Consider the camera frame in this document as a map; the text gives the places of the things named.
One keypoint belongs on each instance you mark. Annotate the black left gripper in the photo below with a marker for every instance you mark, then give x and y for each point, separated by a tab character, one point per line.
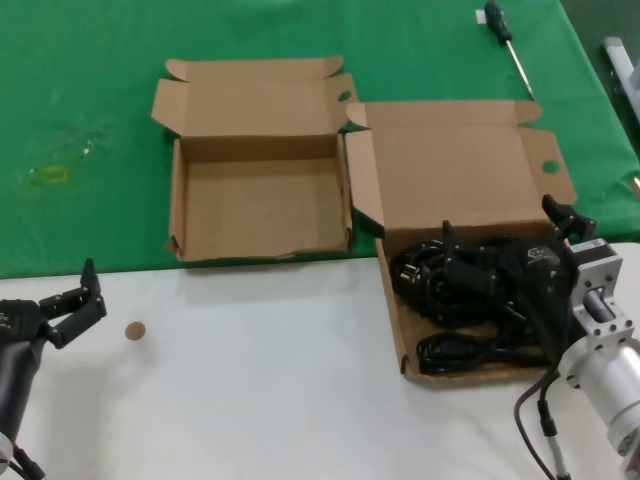
17	350

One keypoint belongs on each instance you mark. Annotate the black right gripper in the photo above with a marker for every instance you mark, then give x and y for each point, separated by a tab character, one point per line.
542	285

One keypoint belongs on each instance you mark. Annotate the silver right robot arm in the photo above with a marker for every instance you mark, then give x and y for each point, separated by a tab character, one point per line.
610	370

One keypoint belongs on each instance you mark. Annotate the brown cardboard box with round hole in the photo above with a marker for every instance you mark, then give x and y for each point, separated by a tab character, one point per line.
450	165

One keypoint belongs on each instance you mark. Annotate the empty-type brown cardboard box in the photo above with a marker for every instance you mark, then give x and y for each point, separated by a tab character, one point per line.
260	200

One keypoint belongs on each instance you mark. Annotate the brown cardboard disc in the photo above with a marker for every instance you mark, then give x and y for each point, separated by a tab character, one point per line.
135	331

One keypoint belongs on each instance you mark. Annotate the yellow rubber band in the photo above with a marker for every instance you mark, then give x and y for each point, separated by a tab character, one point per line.
46	176

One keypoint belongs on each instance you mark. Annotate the small white clip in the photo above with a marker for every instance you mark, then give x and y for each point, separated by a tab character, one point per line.
636	183

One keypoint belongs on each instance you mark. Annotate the grey white metal profile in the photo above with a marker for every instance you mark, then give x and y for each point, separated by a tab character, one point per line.
617	55

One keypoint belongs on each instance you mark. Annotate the green tablecloth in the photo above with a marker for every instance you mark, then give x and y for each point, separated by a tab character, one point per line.
75	75

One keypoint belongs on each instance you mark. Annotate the small white paper tag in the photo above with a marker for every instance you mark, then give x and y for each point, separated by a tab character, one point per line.
480	17

